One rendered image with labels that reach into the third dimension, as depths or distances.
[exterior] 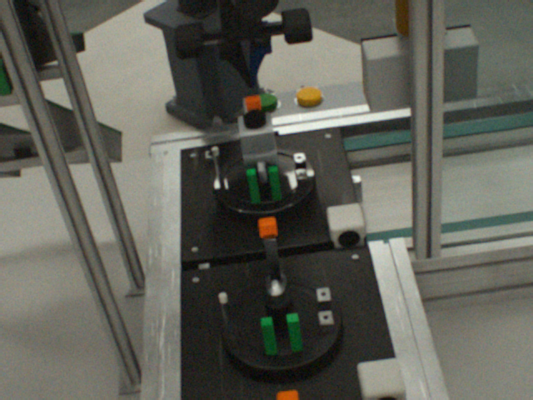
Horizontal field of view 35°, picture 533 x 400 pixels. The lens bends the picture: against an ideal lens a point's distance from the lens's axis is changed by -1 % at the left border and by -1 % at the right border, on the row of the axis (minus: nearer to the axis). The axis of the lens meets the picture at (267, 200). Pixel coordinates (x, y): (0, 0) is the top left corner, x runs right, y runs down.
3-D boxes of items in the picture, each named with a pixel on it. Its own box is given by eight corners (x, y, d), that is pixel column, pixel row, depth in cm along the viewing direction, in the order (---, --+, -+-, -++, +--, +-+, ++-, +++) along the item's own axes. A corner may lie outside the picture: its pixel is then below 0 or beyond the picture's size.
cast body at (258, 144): (243, 147, 116) (236, 104, 111) (275, 142, 116) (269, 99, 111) (246, 185, 110) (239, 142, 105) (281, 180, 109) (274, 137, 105)
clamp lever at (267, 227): (266, 277, 101) (257, 218, 98) (283, 275, 101) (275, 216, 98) (267, 290, 97) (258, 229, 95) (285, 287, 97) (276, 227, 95)
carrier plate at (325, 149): (182, 160, 128) (179, 148, 126) (340, 137, 127) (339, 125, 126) (182, 273, 110) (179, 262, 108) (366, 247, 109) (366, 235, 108)
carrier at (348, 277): (182, 282, 108) (162, 209, 100) (369, 255, 108) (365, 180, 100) (183, 445, 90) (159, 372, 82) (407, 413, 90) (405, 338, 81)
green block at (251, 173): (251, 198, 113) (246, 169, 110) (260, 197, 113) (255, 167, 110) (251, 204, 112) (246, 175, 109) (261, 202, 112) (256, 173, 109)
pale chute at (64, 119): (37, 165, 125) (37, 135, 125) (122, 162, 123) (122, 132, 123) (-65, 141, 97) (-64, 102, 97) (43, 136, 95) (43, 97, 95)
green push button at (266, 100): (252, 104, 136) (251, 94, 135) (277, 101, 136) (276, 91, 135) (254, 119, 133) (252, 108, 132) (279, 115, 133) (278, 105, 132)
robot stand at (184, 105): (222, 74, 161) (205, -22, 148) (277, 99, 153) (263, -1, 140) (164, 112, 154) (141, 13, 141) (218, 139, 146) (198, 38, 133)
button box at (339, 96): (247, 127, 141) (241, 96, 137) (372, 108, 140) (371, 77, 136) (250, 152, 135) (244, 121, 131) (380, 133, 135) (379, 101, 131)
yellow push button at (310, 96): (296, 98, 136) (294, 87, 135) (321, 95, 136) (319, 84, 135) (298, 112, 133) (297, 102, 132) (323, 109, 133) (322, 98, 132)
